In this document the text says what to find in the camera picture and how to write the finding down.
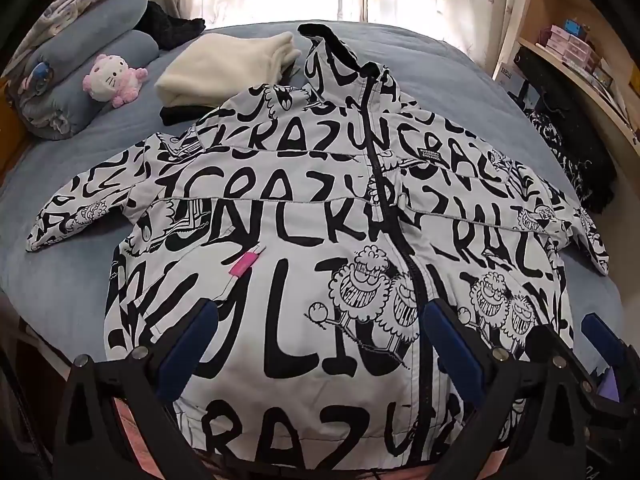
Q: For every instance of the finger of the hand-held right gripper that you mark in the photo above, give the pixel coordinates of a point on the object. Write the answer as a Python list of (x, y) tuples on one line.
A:
[(602, 335)]

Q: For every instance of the person's pink garment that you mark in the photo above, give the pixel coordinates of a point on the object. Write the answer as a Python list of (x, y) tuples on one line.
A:
[(131, 412)]

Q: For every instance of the white printed carton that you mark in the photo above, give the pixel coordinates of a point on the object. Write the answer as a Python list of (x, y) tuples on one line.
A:
[(506, 77)]

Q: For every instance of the white black graffiti print jacket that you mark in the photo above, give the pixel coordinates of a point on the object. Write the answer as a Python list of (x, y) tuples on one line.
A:
[(310, 260)]

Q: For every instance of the pink white cat plush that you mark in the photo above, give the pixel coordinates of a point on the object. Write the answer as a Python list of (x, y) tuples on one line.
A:
[(112, 80)]

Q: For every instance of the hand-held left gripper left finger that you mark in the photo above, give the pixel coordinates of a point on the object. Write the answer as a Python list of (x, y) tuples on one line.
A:
[(192, 337)]

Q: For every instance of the plain blue pillow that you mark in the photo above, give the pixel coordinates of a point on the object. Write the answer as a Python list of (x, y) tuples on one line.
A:
[(100, 20)]

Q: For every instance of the stack of pink boxes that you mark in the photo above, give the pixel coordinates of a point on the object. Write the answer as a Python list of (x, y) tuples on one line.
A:
[(570, 47)]

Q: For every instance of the black white speckled cloth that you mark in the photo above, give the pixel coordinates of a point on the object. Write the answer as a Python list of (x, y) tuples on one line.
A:
[(552, 145)]

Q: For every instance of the black folded cloth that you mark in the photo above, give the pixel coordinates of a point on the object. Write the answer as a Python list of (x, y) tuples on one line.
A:
[(175, 116)]

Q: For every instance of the wooden shelf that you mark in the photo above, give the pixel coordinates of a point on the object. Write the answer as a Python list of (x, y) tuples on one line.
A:
[(615, 105)]

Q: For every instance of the small blue box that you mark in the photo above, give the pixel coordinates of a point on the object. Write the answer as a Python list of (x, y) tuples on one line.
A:
[(575, 28)]

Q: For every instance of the cream folded fleece cloth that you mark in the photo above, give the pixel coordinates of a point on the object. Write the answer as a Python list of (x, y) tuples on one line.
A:
[(220, 67)]

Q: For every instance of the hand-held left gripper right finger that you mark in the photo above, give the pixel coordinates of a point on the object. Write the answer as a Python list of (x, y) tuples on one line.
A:
[(450, 342)]

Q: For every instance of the black fuzzy cloth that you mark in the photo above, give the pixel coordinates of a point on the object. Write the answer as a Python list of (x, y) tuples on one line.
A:
[(172, 25)]

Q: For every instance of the purple cloth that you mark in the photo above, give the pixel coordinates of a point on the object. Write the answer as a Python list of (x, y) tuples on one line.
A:
[(611, 385)]

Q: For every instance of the blue fleece bed blanket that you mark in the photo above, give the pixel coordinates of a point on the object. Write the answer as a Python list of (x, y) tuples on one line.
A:
[(150, 130)]

